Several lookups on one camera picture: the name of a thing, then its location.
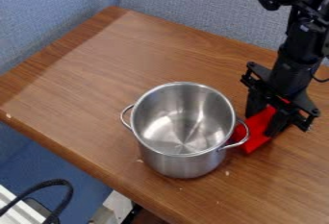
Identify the stainless steel metal pot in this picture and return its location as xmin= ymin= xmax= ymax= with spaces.
xmin=120 ymin=82 xmax=251 ymax=179

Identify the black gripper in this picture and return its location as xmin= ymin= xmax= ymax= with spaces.
xmin=241 ymin=62 xmax=320 ymax=137

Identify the red block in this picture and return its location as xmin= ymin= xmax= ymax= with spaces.
xmin=232 ymin=106 xmax=277 ymax=154

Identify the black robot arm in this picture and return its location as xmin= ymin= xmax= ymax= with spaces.
xmin=243 ymin=0 xmax=329 ymax=137

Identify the black cable loop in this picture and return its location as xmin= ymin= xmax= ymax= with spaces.
xmin=0 ymin=178 xmax=75 ymax=224

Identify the white box under table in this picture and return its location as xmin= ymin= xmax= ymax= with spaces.
xmin=88 ymin=190 xmax=133 ymax=224

